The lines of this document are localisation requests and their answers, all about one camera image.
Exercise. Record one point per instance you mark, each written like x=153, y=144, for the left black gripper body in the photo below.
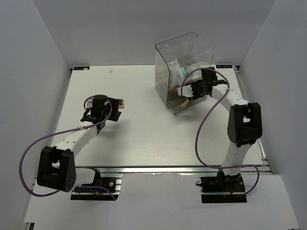
x=115, y=103

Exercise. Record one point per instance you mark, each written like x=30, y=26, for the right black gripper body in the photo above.
x=197, y=88

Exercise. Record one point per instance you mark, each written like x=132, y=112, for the beige rose-gold lipstick pen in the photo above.
x=185, y=103

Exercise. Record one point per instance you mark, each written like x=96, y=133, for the beige makeup tube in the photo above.
x=123, y=105

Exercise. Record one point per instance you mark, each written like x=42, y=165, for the white blue sachet packet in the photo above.
x=177, y=72

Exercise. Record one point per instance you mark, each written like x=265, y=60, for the clear acrylic organizer box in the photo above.
x=175, y=58

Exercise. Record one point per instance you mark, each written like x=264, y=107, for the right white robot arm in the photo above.
x=244, y=126

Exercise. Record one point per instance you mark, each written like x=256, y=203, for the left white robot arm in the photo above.
x=57, y=164

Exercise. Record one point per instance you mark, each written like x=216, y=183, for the right blue table label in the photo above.
x=224, y=66

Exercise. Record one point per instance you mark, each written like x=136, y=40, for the blue table label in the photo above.
x=80, y=68
x=224, y=66

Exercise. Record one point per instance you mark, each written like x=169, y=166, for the left blue table label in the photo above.
x=80, y=68

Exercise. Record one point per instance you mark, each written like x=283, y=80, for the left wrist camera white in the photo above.
x=88, y=103

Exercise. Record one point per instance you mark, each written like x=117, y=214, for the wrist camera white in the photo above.
x=185, y=91
x=88, y=103

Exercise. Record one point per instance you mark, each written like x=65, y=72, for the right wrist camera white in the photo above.
x=185, y=91

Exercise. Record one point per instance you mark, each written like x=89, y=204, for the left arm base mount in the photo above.
x=93, y=184

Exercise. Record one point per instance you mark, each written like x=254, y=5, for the aluminium rail front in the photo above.
x=142, y=156

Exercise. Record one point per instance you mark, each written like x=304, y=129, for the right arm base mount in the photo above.
x=212, y=192

